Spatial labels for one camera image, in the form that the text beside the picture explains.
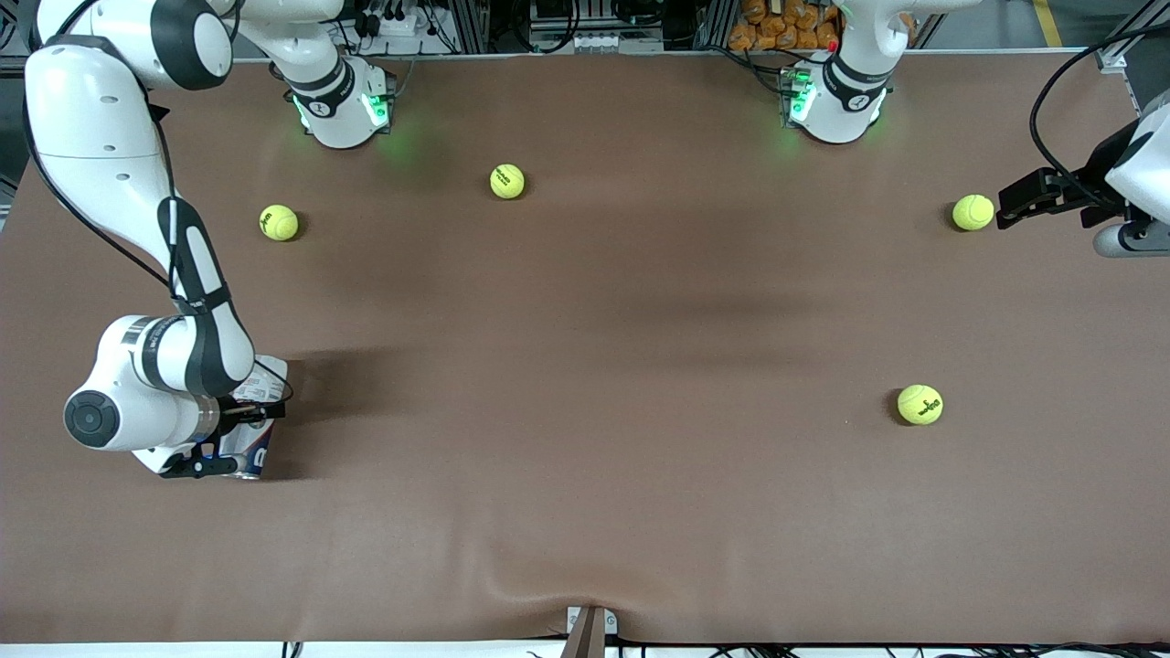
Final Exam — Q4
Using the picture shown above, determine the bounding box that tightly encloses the clear white tennis ball can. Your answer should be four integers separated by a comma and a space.
212, 355, 290, 482

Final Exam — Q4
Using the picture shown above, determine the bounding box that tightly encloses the orange packaged goods pile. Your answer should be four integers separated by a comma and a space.
729, 0, 842, 52

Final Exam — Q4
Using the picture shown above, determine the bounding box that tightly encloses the brown table mat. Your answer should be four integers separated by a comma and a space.
0, 50, 1170, 645

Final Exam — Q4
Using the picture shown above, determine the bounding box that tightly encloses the white power strip with plugs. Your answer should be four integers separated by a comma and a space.
352, 7, 440, 42

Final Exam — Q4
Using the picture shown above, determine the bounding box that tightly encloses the long white power strip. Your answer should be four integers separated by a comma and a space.
528, 27, 665, 54

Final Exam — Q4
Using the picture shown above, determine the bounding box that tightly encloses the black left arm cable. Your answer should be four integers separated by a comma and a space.
1028, 23, 1170, 211

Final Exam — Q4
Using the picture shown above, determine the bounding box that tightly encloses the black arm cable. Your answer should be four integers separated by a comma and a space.
1028, 23, 1170, 211
20, 0, 295, 408

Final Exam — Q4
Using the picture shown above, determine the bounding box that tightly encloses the aluminium frame strut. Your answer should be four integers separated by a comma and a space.
1092, 0, 1170, 74

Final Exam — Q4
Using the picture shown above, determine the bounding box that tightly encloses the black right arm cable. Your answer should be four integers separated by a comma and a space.
20, 0, 295, 408

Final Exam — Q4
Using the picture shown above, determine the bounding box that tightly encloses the metal table clamp bracket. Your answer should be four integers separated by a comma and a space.
565, 605, 619, 658

